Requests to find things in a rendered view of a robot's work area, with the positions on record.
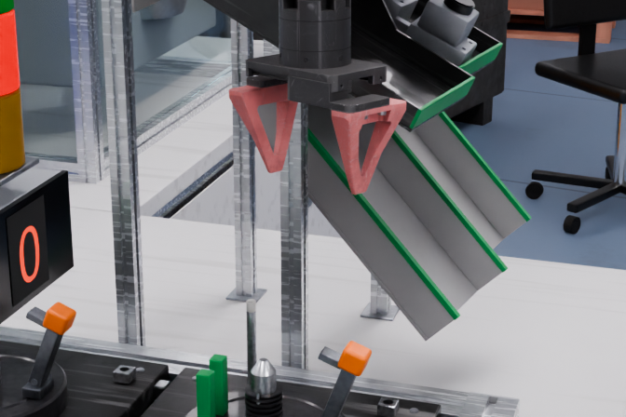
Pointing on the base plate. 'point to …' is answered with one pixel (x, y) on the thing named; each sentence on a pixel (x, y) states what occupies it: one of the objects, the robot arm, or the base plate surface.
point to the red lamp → (8, 54)
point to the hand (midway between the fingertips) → (316, 172)
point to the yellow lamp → (11, 132)
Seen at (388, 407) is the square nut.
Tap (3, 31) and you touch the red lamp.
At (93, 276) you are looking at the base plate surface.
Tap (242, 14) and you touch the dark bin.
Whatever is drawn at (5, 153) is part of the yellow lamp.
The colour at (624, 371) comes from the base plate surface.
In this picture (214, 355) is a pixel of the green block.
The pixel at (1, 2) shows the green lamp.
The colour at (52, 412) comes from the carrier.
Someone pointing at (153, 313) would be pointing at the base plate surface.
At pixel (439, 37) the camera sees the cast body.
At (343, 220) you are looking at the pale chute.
